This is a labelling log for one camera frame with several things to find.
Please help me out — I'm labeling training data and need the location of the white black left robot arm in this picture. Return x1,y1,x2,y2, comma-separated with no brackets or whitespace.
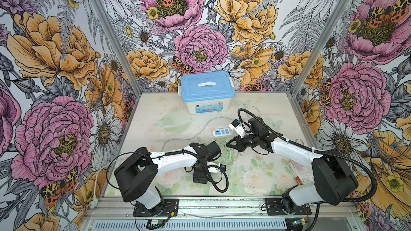
114,142,229,216

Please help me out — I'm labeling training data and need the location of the white blue power strip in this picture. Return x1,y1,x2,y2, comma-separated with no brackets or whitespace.
212,128,232,138

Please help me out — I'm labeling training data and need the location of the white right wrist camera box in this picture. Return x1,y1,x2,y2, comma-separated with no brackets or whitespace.
229,119,249,138

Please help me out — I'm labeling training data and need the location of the black right corrugated cable conduit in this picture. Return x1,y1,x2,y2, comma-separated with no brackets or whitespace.
237,108,378,203

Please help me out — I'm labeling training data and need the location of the red white small packet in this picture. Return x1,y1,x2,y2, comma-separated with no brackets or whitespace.
289,161,314,186

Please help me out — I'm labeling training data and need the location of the aluminium corner frame post right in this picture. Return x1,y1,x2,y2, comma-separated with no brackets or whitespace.
291,0,352,96

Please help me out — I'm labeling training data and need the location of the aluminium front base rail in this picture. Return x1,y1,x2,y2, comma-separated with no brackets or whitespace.
82,196,366,231

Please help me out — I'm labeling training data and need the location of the black left corrugated cable conduit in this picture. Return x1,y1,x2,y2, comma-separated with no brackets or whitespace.
166,149,229,194

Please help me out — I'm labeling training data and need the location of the white blue-lid storage box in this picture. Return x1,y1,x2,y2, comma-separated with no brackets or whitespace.
178,72,235,115

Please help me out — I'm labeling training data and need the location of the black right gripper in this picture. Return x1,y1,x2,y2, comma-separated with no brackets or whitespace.
226,133,260,152

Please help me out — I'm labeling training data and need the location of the black corrugated cable conduit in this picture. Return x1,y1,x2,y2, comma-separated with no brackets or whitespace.
166,149,229,194
237,108,378,203

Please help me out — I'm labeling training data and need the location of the aluminium corner frame post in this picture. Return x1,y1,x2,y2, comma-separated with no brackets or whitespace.
89,0,142,98
291,0,352,96

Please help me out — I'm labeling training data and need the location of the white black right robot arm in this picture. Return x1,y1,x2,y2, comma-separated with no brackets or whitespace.
226,117,358,213

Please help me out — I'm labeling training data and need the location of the aluminium corner frame post left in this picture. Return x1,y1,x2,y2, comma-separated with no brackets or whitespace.
89,0,142,98

